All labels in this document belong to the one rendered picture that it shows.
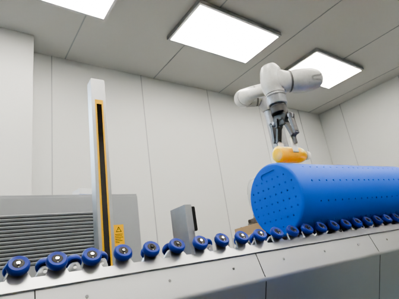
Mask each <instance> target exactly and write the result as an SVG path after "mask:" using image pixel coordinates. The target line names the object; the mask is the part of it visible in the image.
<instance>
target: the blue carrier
mask: <svg viewBox="0 0 399 299"><path fill-rule="evenodd" d="M251 207H252V211H253V213H254V216H255V219H256V221H257V222H258V224H259V225H260V226H261V228H262V229H263V230H264V231H266V232H267V233H268V234H270V230H271V228H272V227H278V228H279V229H281V230H282V231H283V233H284V236H283V237H287V232H286V227H287V226H288V225H293V226H295V227H296V228H297V229H298V230H299V235H300V234H302V233H301V232H302V230H301V229H300V227H301V225H302V224H309V225H310V226H311V227H312V228H313V233H315V232H316V231H315V227H314V225H315V223H316V222H321V223H323V224H325V225H326V227H327V231H329V229H328V226H327V223H328V221H335V222H336V223H337V224H338V225H339V226H340V220H342V219H344V220H347V221H349V222H350V223H351V219H352V218H357V219H359V220H361V221H362V218H363V217H368V218H370V219H371V220H372V217H373V216H374V215H376V216H378V217H380V218H381V216H382V215H383V214H385V215H387V216H389V217H390V215H391V214H397V215H399V167H389V166H383V167H382V166H350V165H323V164H289V163H271V164H268V165H266V166H264V167H263V168H262V169H260V171H259V172H258V173H257V175H256V176H255V178H254V181H253V184H252V188H251ZM351 224H352V223H351ZM340 229H341V228H340Z"/></svg>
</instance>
